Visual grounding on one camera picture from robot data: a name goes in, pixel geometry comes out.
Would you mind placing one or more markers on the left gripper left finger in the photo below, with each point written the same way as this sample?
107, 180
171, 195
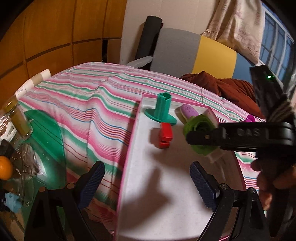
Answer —
88, 184

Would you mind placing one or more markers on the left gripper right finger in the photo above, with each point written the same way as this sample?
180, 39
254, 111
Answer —
206, 184

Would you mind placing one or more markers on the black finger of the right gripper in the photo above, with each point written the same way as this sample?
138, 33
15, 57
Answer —
204, 135

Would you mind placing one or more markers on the green white round toy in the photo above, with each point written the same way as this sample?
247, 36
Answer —
213, 153

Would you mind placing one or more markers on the purple oval toy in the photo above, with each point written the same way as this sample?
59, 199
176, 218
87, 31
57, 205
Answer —
188, 112

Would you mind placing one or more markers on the red plastic block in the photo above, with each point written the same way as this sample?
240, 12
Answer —
165, 135

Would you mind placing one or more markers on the green plastic stand toy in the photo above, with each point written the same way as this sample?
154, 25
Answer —
161, 111

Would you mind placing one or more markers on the person right hand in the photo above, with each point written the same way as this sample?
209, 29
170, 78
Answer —
276, 171

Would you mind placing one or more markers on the purple toy figure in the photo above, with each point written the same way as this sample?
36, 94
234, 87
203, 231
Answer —
250, 119

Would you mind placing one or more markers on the rust red blanket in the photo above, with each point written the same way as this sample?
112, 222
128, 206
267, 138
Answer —
239, 92

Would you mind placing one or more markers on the striped bed cover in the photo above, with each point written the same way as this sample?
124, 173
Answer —
95, 105

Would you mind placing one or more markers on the orange fruit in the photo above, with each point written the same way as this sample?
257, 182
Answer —
6, 168

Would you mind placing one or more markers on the grey yellow blue headboard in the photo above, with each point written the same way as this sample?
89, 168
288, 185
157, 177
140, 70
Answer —
180, 52

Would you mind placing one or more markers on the glass jar yellow lid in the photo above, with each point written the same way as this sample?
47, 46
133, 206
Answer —
17, 117

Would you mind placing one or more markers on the beige curtain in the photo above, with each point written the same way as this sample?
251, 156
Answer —
239, 25

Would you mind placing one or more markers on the black rolled mat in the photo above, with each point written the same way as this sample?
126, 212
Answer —
149, 37

